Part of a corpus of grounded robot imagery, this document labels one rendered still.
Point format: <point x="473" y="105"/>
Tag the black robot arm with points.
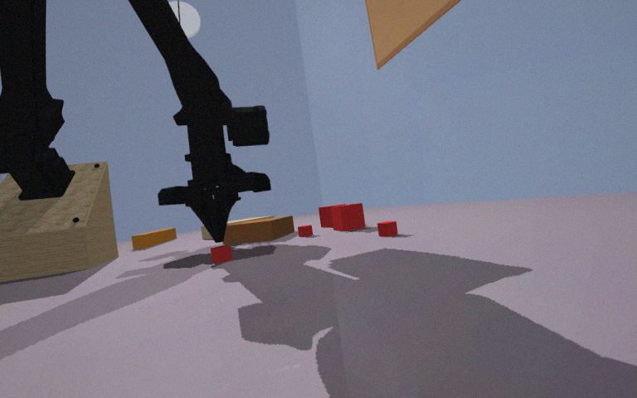
<point x="30" y="118"/>

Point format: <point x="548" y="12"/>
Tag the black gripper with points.
<point x="210" y="169"/>

